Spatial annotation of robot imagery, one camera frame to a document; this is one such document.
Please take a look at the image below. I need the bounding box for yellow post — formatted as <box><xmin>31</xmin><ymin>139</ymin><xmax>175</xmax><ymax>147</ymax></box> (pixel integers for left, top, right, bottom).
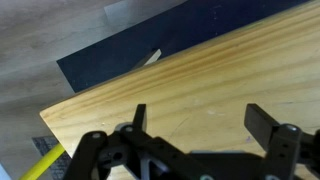
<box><xmin>19</xmin><ymin>143</ymin><xmax>67</xmax><ymax>180</ymax></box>

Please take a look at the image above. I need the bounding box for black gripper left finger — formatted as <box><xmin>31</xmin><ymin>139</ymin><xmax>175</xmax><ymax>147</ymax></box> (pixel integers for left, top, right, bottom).
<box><xmin>63</xmin><ymin>103</ymin><xmax>191</xmax><ymax>180</ymax></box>

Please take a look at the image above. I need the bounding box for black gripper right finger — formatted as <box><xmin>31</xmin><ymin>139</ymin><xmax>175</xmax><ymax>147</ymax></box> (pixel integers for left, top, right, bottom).
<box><xmin>243</xmin><ymin>103</ymin><xmax>320</xmax><ymax>180</ymax></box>

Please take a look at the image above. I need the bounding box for grey patterned door mat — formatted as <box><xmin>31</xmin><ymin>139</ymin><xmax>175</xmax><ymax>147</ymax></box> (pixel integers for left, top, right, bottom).
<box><xmin>31</xmin><ymin>135</ymin><xmax>73</xmax><ymax>180</ymax></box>

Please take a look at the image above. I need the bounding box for wooden table leg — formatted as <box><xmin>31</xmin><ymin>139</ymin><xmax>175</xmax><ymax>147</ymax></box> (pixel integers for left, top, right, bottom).
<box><xmin>131</xmin><ymin>48</ymin><xmax>163</xmax><ymax>71</ymax></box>

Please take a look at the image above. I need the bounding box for dark blue rug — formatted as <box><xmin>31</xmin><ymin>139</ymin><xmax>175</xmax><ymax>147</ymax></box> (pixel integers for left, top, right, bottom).
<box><xmin>56</xmin><ymin>0</ymin><xmax>313</xmax><ymax>94</ymax></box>

